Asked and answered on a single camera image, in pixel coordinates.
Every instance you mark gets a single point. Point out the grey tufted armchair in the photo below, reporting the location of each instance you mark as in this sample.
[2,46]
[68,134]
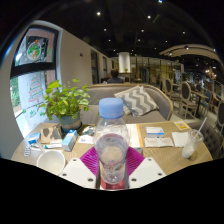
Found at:
[210,136]

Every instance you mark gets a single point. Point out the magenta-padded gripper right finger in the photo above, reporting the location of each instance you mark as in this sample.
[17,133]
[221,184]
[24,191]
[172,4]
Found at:
[146,171]

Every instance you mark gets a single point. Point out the clear bottle with blue cap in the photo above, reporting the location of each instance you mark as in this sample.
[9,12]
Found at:
[111,133]

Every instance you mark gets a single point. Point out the group of ceiling lights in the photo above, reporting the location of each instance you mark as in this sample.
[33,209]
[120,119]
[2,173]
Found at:
[146,23]

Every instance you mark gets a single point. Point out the small white and blue box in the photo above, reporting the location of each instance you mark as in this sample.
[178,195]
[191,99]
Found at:
[155,132]

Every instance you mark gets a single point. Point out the plastic cup with straw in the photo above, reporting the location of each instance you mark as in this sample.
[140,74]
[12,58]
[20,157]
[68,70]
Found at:
[191,143]

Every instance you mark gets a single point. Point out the white paper napkin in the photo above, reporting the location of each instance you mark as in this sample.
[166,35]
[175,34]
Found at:
[180,139]

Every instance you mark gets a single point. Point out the green potted plant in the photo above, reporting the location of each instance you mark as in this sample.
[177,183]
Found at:
[66,100]

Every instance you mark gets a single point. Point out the yellow square card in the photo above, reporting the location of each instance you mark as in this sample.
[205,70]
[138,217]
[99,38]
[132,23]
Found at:
[182,125]

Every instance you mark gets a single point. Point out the person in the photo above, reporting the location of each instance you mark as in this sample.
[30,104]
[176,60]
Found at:
[115,77]

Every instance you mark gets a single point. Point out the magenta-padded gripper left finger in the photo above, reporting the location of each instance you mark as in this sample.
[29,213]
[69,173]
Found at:
[78,173]

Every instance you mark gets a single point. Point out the white plastic packet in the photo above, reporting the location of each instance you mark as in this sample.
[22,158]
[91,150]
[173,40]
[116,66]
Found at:
[85,139]

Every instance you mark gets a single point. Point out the blue and white carton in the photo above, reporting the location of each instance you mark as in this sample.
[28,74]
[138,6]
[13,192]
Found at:
[69,140]

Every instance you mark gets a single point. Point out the grey curved sofa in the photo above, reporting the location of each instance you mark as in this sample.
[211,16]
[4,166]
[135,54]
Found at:
[156,116]

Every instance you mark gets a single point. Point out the grey chevron cushion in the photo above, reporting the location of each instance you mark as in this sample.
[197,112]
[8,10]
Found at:
[138,100]

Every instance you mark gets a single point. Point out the white printed paper slip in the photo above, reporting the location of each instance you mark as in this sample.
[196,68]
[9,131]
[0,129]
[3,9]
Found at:
[158,142]

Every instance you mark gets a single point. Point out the brown paper bag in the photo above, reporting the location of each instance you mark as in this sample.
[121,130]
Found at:
[50,134]

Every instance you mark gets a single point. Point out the window with festive decals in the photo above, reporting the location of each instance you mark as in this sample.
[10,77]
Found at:
[33,66]

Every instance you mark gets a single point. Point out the white paper cup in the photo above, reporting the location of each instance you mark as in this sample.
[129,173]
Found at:
[50,162]

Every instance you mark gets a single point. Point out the silver blister pack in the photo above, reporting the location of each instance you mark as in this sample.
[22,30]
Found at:
[27,151]

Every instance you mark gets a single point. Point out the group of dining chairs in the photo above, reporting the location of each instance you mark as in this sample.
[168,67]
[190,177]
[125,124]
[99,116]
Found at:
[186,96]

